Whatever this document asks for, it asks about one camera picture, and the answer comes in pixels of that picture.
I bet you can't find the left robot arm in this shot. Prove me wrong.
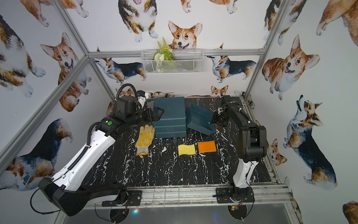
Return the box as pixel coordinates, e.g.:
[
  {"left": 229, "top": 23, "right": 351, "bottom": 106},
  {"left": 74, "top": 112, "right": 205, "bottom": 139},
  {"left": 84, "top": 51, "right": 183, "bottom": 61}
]
[{"left": 38, "top": 91, "right": 164, "bottom": 217}]

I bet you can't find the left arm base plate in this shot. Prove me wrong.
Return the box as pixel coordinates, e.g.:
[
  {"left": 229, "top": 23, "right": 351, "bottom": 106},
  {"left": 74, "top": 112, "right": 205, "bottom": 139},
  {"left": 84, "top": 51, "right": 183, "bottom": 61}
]
[{"left": 102, "top": 189, "right": 142, "bottom": 207}]

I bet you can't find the artificial fern with flower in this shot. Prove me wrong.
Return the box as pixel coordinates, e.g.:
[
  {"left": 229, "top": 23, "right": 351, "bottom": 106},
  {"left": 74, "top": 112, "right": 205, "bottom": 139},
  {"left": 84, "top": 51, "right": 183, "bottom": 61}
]
[{"left": 154, "top": 38, "right": 174, "bottom": 72}]

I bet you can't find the yellow work glove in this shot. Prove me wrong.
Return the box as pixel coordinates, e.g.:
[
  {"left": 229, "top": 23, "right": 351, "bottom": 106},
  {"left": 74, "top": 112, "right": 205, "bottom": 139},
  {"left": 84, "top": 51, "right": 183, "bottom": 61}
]
[{"left": 135, "top": 125, "right": 155, "bottom": 156}]

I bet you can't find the aluminium front rail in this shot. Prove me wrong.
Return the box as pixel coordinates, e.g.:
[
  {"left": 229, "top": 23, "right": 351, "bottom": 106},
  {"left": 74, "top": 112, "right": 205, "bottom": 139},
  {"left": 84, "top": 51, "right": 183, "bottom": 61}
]
[{"left": 84, "top": 184, "right": 293, "bottom": 209}]

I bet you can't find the teal pulled-out drawer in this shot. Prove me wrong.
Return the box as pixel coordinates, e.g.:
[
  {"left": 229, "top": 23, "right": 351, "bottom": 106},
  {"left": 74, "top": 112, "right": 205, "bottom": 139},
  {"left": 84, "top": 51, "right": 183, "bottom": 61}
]
[{"left": 186, "top": 103, "right": 215, "bottom": 135}]

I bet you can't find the yellow green sponge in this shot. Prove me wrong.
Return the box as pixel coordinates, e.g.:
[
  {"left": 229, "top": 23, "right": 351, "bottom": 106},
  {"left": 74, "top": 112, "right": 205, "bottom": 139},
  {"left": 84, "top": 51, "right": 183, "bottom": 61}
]
[{"left": 178, "top": 144, "right": 196, "bottom": 156}]

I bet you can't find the white wire wall basket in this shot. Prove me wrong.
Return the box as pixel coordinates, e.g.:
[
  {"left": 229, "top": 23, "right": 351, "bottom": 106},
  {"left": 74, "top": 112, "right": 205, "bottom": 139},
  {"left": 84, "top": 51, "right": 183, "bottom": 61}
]
[{"left": 141, "top": 49, "right": 204, "bottom": 74}]

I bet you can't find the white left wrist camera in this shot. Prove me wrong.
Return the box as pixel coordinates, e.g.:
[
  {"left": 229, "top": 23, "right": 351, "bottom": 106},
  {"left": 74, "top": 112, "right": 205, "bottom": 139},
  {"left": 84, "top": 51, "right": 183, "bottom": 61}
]
[{"left": 137, "top": 90, "right": 149, "bottom": 109}]

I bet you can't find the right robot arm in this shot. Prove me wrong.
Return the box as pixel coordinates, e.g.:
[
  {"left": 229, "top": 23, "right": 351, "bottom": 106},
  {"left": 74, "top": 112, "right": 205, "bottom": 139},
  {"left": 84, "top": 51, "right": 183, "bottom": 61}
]
[{"left": 212, "top": 95, "right": 268, "bottom": 203}]

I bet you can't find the orange sponge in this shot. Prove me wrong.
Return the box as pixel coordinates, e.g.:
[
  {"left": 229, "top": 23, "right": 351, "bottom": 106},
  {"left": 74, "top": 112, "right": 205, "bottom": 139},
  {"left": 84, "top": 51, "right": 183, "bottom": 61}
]
[{"left": 198, "top": 141, "right": 217, "bottom": 154}]

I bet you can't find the teal drawer cabinet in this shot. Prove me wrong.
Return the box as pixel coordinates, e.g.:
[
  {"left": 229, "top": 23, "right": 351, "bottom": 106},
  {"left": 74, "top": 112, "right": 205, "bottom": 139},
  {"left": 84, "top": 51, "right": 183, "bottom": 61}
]
[{"left": 153, "top": 97, "right": 186, "bottom": 139}]

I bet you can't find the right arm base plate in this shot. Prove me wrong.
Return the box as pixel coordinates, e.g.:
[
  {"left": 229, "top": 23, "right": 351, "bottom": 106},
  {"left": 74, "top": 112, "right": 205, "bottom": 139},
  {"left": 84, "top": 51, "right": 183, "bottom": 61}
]
[{"left": 213, "top": 186, "right": 255, "bottom": 203}]

